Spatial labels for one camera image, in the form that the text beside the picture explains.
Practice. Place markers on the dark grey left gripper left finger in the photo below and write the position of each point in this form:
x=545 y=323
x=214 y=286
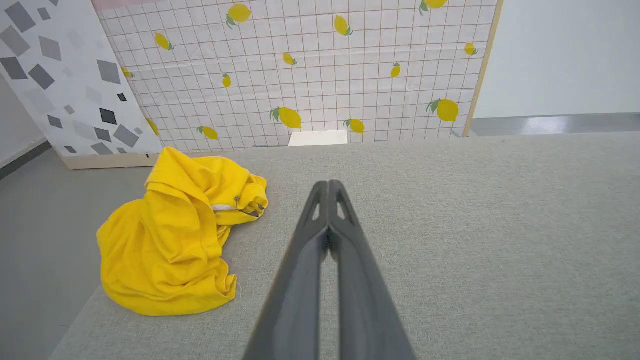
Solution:
x=300 y=280

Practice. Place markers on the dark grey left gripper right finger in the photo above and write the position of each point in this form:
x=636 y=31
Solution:
x=360 y=290

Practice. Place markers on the yellow shirt with white patches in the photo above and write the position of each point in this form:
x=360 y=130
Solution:
x=160 y=250

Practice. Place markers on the grey fabric sofa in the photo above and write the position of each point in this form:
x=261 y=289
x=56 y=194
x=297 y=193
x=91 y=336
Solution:
x=475 y=240

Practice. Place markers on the white box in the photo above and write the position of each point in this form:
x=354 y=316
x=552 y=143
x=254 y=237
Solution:
x=318 y=138

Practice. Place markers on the lemon print grid panel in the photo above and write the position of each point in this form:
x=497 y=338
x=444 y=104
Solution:
x=310 y=75

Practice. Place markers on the white panel with grey shapes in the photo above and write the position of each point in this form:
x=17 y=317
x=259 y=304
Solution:
x=60 y=80

